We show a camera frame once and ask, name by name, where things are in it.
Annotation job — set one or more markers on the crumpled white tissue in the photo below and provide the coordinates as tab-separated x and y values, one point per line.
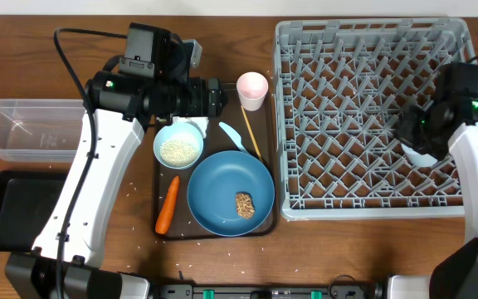
201	123

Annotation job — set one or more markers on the dark brown serving tray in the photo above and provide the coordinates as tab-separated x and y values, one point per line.
184	226

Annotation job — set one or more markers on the light blue rice bowl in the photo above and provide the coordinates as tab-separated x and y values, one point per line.
178	146

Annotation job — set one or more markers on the pink plastic cup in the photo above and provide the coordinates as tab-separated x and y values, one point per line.
252	88

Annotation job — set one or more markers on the wooden chopstick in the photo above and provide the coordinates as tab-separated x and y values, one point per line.
251	134

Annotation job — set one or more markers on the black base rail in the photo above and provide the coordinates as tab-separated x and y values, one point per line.
337	290

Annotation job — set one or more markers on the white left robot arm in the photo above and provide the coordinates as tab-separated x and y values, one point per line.
67	254

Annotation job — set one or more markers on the black tray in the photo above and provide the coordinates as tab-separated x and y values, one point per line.
27	200

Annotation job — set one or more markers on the dark blue plate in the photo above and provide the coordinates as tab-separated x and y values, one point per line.
213	186

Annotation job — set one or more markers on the light blue plastic knife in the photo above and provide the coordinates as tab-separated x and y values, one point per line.
234	136

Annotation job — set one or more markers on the clear plastic bin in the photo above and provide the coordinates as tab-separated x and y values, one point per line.
40	130

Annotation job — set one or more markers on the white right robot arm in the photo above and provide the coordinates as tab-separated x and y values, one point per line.
457	275

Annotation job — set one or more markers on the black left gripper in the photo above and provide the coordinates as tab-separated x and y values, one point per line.
215	96

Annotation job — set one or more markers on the brown food scrap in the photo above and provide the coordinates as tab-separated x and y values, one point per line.
244	205

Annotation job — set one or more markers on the light blue plastic cup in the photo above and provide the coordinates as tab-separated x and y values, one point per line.
418	160

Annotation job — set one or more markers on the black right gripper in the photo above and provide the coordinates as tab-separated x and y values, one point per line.
404	133

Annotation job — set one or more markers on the orange carrot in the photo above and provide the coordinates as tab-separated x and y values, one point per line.
166	213

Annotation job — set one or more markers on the grey dishwasher rack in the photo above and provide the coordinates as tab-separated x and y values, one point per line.
339	88

